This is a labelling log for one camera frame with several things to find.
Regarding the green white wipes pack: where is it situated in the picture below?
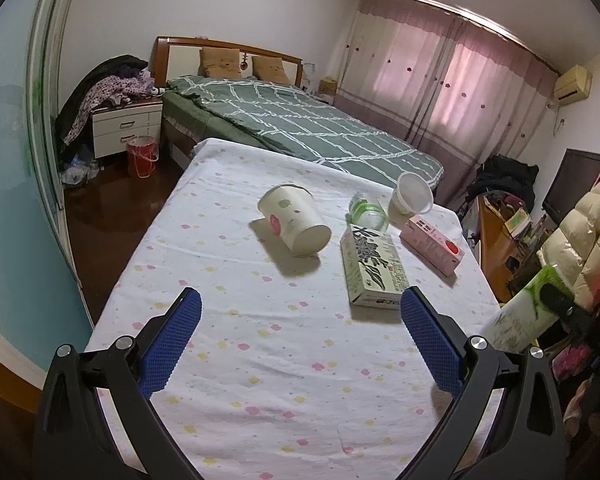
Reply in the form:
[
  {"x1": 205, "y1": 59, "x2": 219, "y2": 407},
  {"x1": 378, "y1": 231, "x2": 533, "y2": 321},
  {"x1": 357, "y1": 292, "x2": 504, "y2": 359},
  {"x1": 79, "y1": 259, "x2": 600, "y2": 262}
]
[{"x1": 478, "y1": 264, "x2": 573, "y2": 353}]

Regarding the green tea drink carton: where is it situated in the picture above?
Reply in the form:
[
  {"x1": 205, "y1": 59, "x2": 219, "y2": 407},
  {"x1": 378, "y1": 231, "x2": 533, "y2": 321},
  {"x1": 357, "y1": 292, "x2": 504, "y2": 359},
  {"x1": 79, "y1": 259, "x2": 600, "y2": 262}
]
[{"x1": 340, "y1": 224, "x2": 410, "y2": 310}]

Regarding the orange wooden desk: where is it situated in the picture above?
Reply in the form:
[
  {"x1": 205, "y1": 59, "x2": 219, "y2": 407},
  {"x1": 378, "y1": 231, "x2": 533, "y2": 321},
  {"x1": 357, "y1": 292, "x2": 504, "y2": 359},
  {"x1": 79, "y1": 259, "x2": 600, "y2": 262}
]
[{"x1": 477, "y1": 196, "x2": 522, "y2": 304}]

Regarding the cream puffer jacket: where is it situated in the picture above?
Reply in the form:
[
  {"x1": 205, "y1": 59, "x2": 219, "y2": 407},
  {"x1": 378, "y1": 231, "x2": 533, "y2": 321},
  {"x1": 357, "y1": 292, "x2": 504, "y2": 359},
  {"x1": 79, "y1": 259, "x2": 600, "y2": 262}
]
[{"x1": 536, "y1": 182, "x2": 600, "y2": 311}]

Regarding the pink strawberry milk carton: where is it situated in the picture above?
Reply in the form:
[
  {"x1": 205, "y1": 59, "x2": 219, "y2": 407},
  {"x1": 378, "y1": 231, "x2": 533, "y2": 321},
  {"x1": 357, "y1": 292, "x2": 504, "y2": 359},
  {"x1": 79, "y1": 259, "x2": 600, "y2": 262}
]
[{"x1": 400, "y1": 216, "x2": 464, "y2": 278}]

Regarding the white dotted table cloth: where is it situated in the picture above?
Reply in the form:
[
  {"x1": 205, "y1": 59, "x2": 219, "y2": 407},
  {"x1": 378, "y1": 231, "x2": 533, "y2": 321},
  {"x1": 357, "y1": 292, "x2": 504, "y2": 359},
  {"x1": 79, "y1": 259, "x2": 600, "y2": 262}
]
[{"x1": 82, "y1": 136, "x2": 512, "y2": 480}]

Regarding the black clothes heap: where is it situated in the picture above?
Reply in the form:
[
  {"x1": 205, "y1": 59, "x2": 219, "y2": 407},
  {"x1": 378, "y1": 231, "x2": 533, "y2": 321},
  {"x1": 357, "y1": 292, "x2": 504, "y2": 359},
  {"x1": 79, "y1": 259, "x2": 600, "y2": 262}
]
[{"x1": 465, "y1": 155, "x2": 540, "y2": 212}]

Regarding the clear plastic cup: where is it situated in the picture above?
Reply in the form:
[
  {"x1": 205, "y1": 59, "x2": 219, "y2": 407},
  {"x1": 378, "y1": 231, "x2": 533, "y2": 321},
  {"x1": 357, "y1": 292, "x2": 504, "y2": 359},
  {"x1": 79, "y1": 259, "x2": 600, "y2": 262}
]
[{"x1": 390, "y1": 172, "x2": 434, "y2": 214}]

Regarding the black television screen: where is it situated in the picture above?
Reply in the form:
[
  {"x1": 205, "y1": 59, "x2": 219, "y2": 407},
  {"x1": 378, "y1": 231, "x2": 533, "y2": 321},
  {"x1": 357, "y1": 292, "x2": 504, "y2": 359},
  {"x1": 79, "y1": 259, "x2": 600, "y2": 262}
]
[{"x1": 542, "y1": 148, "x2": 600, "y2": 226}]

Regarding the green capped plastic bottle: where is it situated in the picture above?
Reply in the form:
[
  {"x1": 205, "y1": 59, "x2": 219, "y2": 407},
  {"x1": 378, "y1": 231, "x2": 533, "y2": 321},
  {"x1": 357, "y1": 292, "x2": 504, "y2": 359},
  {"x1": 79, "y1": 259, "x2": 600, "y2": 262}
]
[{"x1": 347, "y1": 193, "x2": 389, "y2": 232}]

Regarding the red plastic bucket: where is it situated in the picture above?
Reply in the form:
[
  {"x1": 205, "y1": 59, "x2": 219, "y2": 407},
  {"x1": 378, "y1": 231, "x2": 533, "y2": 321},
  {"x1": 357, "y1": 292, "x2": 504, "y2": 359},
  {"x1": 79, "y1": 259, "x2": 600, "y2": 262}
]
[{"x1": 126, "y1": 136, "x2": 159, "y2": 179}]

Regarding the white bedside cabinet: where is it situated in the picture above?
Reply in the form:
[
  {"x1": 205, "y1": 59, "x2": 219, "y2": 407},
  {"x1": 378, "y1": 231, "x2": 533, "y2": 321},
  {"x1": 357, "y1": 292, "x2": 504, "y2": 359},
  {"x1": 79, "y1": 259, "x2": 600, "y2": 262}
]
[{"x1": 91, "y1": 98, "x2": 162, "y2": 158}]

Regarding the white paper cup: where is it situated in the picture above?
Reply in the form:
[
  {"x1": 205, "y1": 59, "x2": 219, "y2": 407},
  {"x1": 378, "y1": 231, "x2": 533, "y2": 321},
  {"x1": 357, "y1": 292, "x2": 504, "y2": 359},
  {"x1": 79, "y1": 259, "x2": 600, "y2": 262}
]
[{"x1": 258, "y1": 184, "x2": 332, "y2": 257}]

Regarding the pink striped curtain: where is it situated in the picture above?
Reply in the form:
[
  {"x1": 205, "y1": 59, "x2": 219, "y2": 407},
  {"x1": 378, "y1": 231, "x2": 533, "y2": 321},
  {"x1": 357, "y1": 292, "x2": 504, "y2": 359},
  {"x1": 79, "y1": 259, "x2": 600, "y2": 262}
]
[{"x1": 335, "y1": 0, "x2": 558, "y2": 208}]

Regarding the pile of clothes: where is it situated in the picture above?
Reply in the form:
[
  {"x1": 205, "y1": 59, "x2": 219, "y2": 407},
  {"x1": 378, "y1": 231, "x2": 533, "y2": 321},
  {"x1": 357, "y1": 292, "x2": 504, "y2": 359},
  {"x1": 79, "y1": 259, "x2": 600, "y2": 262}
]
[{"x1": 54, "y1": 54, "x2": 154, "y2": 164}]

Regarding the air conditioner unit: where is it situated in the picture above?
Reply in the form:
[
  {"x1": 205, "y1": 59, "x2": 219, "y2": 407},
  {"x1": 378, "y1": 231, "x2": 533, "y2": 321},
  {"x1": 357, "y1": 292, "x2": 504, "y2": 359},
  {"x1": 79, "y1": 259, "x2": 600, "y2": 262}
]
[{"x1": 554, "y1": 65, "x2": 593, "y2": 106}]

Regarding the bed with green quilt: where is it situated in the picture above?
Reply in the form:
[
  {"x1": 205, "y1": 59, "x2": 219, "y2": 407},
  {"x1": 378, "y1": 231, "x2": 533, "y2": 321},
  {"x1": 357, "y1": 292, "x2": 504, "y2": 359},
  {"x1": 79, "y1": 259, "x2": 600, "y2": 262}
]
[{"x1": 162, "y1": 75, "x2": 444, "y2": 188}]

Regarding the wooden headboard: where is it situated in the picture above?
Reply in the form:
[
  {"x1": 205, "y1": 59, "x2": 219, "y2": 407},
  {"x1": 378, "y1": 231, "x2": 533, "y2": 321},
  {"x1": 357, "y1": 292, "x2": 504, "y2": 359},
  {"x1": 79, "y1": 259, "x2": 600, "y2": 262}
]
[{"x1": 151, "y1": 36, "x2": 303, "y2": 87}]

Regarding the brown left pillow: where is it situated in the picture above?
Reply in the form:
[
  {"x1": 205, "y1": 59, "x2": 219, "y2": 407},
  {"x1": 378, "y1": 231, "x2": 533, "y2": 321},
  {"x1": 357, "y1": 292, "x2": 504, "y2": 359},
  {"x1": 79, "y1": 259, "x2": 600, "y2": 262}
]
[{"x1": 200, "y1": 47, "x2": 242, "y2": 80}]

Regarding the brown pillow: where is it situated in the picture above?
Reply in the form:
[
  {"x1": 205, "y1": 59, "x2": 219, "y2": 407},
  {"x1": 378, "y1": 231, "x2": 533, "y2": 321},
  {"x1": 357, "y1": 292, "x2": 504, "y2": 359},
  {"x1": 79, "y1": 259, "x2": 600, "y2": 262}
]
[
  {"x1": 200, "y1": 47, "x2": 242, "y2": 80},
  {"x1": 251, "y1": 55, "x2": 291, "y2": 86}
]

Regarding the brown right pillow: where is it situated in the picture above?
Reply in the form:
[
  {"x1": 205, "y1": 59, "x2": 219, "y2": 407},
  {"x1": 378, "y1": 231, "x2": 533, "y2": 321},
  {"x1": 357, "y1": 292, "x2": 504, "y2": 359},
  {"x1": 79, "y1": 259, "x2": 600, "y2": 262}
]
[{"x1": 251, "y1": 55, "x2": 291, "y2": 86}]

